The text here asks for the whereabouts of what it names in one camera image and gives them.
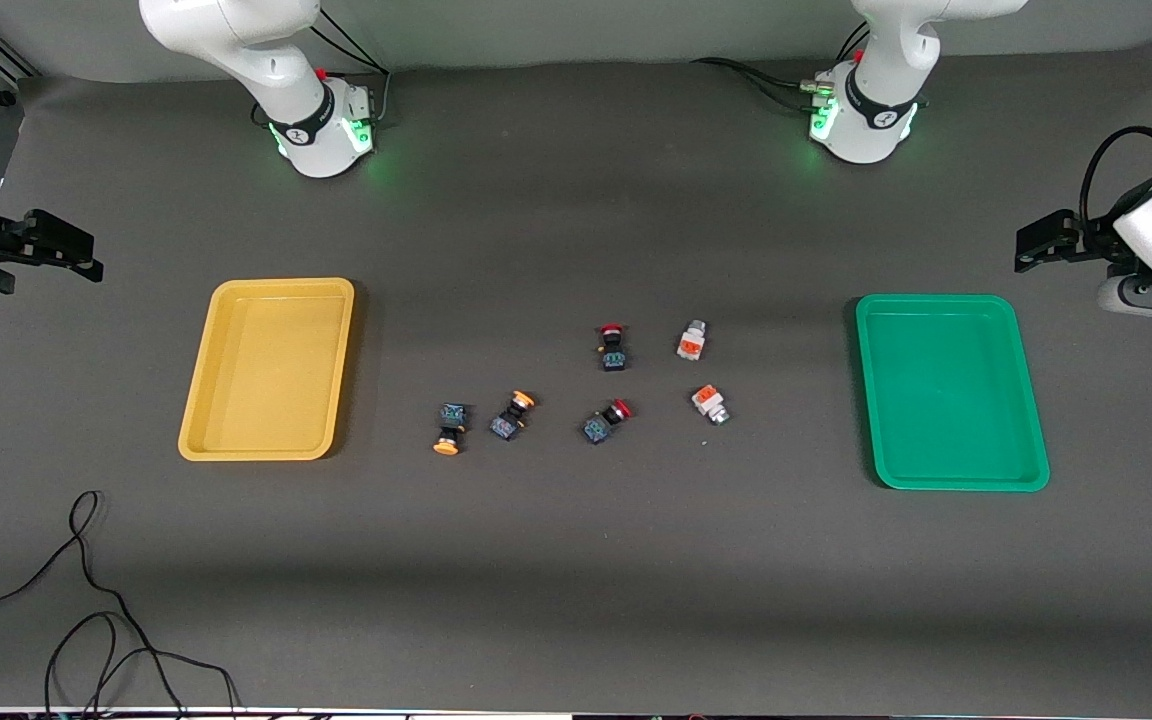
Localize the green plastic tray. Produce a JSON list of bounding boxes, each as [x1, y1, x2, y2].
[[855, 293, 1051, 493]]

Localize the yellow plastic tray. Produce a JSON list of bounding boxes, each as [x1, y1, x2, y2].
[[177, 277, 356, 463]]

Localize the thin black loose cable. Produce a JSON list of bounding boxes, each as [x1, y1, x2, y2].
[[0, 489, 242, 720]]

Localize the aluminium frame profile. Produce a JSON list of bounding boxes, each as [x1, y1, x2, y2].
[[0, 20, 43, 107]]

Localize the black left arm base cables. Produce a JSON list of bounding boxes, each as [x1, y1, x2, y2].
[[690, 20, 872, 113]]

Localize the yellow push button switch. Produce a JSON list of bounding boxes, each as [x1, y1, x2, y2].
[[489, 390, 537, 442], [432, 402, 468, 457]]

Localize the red push button switch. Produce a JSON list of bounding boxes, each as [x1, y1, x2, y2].
[[582, 398, 634, 446], [596, 322, 631, 373]]

